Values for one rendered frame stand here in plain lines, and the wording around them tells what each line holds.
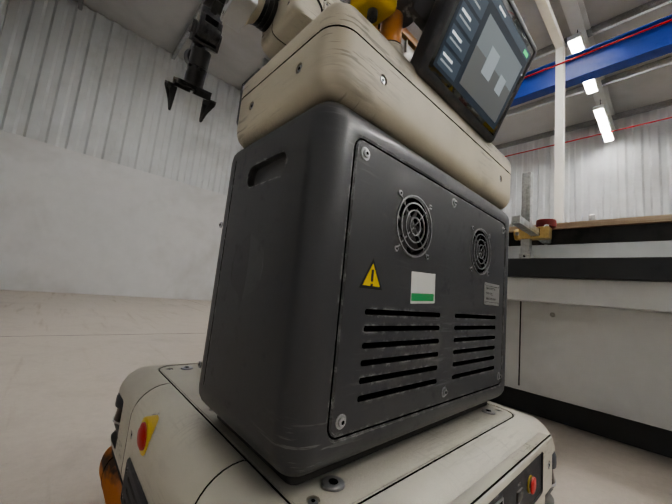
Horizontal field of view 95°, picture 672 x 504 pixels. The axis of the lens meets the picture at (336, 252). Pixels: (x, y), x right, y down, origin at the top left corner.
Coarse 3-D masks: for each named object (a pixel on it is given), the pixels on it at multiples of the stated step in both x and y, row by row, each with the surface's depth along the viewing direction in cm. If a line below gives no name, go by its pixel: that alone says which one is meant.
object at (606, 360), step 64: (512, 256) 159; (576, 256) 139; (640, 256) 124; (512, 320) 154; (576, 320) 136; (640, 320) 121; (512, 384) 150; (576, 384) 132; (640, 384) 118; (640, 448) 118
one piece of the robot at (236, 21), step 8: (232, 0) 71; (240, 0) 71; (248, 0) 71; (256, 0) 72; (224, 8) 74; (232, 8) 72; (240, 8) 72; (248, 8) 72; (224, 16) 74; (232, 16) 74; (240, 16) 74; (248, 16) 74; (232, 24) 76; (240, 24) 76
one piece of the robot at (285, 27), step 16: (272, 0) 76; (288, 0) 73; (304, 0) 73; (320, 0) 77; (272, 16) 78; (288, 16) 74; (304, 16) 73; (272, 32) 78; (288, 32) 77; (272, 48) 82
